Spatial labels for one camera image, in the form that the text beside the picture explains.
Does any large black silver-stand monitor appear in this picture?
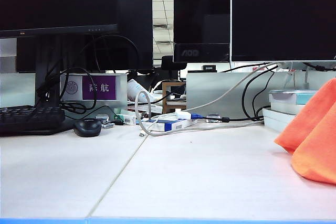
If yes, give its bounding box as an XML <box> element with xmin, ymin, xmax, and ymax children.
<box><xmin>230</xmin><ymin>0</ymin><xmax>336</xmax><ymax>90</ymax></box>

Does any black office chair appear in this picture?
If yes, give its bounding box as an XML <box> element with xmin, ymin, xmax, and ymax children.
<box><xmin>161</xmin><ymin>55</ymin><xmax>182</xmax><ymax>79</ymax></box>

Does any white cover book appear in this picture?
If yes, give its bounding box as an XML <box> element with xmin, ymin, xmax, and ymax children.
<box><xmin>270</xmin><ymin>102</ymin><xmax>307</xmax><ymax>116</ymax></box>

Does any black arching cable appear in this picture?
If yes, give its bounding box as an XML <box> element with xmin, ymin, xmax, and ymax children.
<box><xmin>77</xmin><ymin>34</ymin><xmax>140</xmax><ymax>74</ymax></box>

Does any black monitor rear side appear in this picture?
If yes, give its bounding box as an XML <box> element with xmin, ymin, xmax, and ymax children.
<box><xmin>15</xmin><ymin>0</ymin><xmax>154</xmax><ymax>73</ymax></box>

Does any black AOC monitor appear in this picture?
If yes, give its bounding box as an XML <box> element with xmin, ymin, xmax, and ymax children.
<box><xmin>173</xmin><ymin>0</ymin><xmax>232</xmax><ymax>63</ymax></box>

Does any small green white box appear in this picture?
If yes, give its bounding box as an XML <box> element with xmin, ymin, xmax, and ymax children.
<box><xmin>114</xmin><ymin>113</ymin><xmax>137</xmax><ymax>125</ymax></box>

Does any thin black hanging cable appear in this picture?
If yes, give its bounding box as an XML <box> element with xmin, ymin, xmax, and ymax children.
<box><xmin>251</xmin><ymin>69</ymin><xmax>276</xmax><ymax>116</ymax></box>

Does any wooden shelf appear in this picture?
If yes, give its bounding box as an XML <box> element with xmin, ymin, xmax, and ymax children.
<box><xmin>161</xmin><ymin>81</ymin><xmax>187</xmax><ymax>114</ymax></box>

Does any black computer mouse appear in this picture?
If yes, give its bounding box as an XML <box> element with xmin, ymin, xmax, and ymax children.
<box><xmin>72</xmin><ymin>118</ymin><xmax>102</xmax><ymax>137</ymax></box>

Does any white monitor cable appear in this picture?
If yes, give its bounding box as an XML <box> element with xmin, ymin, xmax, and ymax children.
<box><xmin>181</xmin><ymin>62</ymin><xmax>286</xmax><ymax>112</ymax></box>

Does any small silver connector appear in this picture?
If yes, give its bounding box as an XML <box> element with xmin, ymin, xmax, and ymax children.
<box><xmin>205</xmin><ymin>113</ymin><xmax>222</xmax><ymax>123</ymax></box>

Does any white adapter blue plug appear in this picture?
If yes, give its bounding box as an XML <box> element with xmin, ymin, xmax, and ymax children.
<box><xmin>175</xmin><ymin>110</ymin><xmax>204</xmax><ymax>120</ymax></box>

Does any black looped cable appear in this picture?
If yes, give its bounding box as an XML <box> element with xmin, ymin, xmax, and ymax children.
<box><xmin>59</xmin><ymin>67</ymin><xmax>97</xmax><ymax>115</ymax></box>

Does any white looped cable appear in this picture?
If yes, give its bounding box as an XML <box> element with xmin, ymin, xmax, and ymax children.
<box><xmin>134</xmin><ymin>90</ymin><xmax>265</xmax><ymax>137</ymax></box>

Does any orange microfibre rag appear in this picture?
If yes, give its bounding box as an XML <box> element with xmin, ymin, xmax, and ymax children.
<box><xmin>274</xmin><ymin>77</ymin><xmax>336</xmax><ymax>185</ymax></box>

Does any wide grey desk partition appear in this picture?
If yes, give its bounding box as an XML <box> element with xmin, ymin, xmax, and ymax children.
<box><xmin>185</xmin><ymin>71</ymin><xmax>336</xmax><ymax>120</ymax></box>

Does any black keyboard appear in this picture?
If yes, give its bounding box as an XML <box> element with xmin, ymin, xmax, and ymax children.
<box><xmin>0</xmin><ymin>104</ymin><xmax>66</xmax><ymax>137</ymax></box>

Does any black cable along partition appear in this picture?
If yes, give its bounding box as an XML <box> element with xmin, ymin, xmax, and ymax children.
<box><xmin>220</xmin><ymin>62</ymin><xmax>267</xmax><ymax>73</ymax></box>

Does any black cable with plug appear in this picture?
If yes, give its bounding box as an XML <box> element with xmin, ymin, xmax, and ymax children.
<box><xmin>301</xmin><ymin>61</ymin><xmax>336</xmax><ymax>72</ymax></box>

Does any white printed bag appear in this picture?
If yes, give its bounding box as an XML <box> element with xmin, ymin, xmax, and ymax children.
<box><xmin>127</xmin><ymin>78</ymin><xmax>153</xmax><ymax>103</ymax></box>

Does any thin black desk cable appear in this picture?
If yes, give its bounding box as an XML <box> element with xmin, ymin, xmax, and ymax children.
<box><xmin>83</xmin><ymin>105</ymin><xmax>119</xmax><ymax>124</ymax></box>

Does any narrow grey desk partition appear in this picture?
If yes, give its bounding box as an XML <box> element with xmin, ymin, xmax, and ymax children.
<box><xmin>0</xmin><ymin>73</ymin><xmax>36</xmax><ymax>109</ymax></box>

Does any blue white flat box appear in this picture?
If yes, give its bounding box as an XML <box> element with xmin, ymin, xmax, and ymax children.
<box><xmin>143</xmin><ymin>118</ymin><xmax>198</xmax><ymax>132</ymax></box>

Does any black cable with ferrite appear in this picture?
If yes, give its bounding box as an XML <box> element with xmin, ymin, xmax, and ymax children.
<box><xmin>206</xmin><ymin>64</ymin><xmax>279</xmax><ymax>123</ymax></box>

